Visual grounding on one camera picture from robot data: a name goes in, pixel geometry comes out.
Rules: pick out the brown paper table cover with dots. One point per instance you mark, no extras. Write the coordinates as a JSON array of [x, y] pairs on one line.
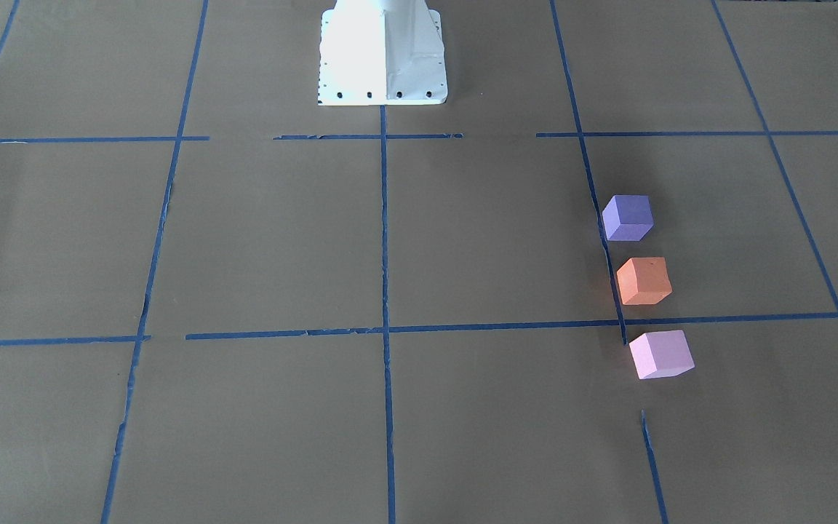
[[221, 302]]

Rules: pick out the pink foam block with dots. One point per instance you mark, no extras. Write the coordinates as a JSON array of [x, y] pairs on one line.
[[661, 354]]

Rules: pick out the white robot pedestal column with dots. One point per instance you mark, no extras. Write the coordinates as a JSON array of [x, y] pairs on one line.
[[381, 53]]

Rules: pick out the orange foam block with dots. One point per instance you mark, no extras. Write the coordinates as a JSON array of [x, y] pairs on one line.
[[643, 281]]

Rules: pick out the purple foam block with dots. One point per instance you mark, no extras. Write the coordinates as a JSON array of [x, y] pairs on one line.
[[627, 218]]

